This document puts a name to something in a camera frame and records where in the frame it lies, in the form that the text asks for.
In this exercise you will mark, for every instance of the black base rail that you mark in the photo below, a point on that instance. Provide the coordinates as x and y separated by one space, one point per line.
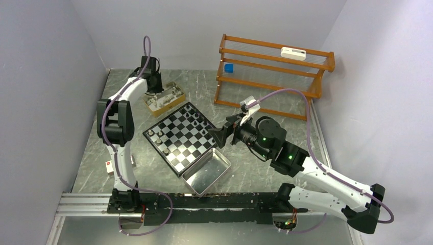
187 208

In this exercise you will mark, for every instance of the black white chessboard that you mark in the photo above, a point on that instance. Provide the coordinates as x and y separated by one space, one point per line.
188 137

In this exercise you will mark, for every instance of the orange wooden rack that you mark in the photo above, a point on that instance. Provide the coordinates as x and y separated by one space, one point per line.
258 64

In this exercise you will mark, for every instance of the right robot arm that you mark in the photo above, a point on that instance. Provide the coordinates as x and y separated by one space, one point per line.
356 203

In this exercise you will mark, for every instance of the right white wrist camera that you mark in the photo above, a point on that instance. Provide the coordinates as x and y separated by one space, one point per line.
249 107

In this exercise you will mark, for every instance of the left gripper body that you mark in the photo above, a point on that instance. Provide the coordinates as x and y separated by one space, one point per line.
158 87

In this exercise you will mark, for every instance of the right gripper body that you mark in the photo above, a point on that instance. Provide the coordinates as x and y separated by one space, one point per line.
246 132

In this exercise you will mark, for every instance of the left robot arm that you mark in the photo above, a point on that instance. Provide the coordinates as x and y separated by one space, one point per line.
116 129

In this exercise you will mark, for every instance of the gold tin of white pieces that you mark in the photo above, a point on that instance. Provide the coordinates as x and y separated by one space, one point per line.
160 103

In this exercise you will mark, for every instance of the small white card box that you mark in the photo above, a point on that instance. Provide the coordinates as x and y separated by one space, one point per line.
109 167

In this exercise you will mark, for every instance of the silver metal tin lid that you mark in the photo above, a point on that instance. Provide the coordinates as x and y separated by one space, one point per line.
205 172

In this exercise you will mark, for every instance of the white rectangular device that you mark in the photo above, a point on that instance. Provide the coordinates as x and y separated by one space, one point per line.
293 53

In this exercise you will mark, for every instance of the blue cube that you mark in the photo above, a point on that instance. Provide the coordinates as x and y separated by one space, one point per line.
228 68

